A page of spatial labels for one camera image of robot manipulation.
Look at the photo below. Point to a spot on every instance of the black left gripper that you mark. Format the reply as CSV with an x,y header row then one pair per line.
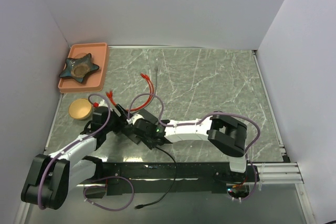
x,y
122,119

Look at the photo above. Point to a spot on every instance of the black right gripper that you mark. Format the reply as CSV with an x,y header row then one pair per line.
x,y
150,145

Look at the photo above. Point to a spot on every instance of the black network switch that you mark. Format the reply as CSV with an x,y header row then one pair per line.
x,y
147,116

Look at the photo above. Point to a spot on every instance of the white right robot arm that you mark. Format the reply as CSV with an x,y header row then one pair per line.
x,y
226,133

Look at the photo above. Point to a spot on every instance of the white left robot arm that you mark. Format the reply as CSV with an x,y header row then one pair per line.
x,y
51,177

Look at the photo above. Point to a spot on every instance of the small wooden bowl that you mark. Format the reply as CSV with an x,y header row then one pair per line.
x,y
80,109

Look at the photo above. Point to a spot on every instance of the pink plastic tray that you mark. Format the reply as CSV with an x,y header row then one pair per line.
x,y
94,81

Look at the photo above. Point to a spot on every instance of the dark star-shaped dish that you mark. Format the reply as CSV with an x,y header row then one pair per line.
x,y
79,68

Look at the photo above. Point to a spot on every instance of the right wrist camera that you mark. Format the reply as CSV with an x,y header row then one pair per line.
x,y
134,118

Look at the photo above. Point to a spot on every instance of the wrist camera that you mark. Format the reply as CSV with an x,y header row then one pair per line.
x,y
134,118
98,104

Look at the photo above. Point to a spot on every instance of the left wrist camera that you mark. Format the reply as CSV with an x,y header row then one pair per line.
x,y
98,104

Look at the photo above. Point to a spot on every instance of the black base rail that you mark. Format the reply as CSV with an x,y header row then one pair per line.
x,y
215,177

